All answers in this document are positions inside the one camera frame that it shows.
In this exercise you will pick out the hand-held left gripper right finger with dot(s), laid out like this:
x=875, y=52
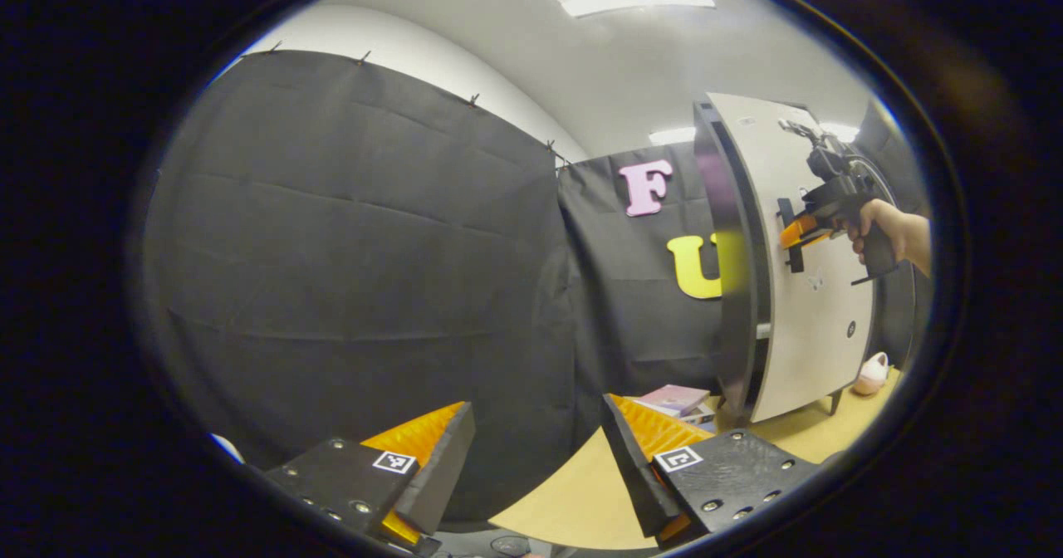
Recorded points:
x=635, y=475

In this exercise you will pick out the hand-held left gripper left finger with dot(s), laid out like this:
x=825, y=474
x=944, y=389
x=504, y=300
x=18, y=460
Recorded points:
x=440, y=475

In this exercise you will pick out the black backdrop cloth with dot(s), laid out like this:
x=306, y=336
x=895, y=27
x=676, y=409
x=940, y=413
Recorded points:
x=332, y=292

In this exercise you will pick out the pink plush toy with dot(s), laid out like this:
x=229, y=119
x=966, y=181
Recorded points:
x=870, y=375

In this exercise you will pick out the grey cabinet door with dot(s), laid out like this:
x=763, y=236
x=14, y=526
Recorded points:
x=822, y=334

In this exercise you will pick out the dark grey cabinet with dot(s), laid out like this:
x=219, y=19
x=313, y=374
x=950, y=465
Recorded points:
x=731, y=292

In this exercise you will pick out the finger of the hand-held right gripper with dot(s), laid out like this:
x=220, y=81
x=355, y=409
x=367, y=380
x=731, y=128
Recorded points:
x=801, y=230

